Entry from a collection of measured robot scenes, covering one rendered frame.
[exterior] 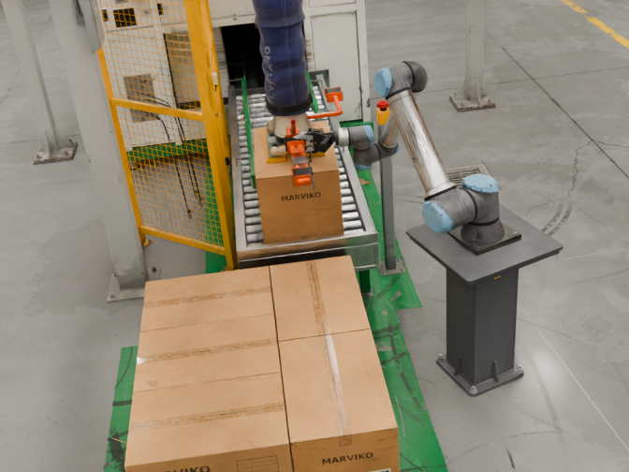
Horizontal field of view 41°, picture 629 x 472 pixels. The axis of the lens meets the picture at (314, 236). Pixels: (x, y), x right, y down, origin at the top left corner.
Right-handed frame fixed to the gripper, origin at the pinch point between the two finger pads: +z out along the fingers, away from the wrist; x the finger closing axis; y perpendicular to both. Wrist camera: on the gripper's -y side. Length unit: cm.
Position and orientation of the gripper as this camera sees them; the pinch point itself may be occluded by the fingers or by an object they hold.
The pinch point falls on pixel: (296, 144)
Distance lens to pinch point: 395.1
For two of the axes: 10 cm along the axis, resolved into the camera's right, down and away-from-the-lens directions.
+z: -9.9, 1.2, -0.5
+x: -0.7, -8.4, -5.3
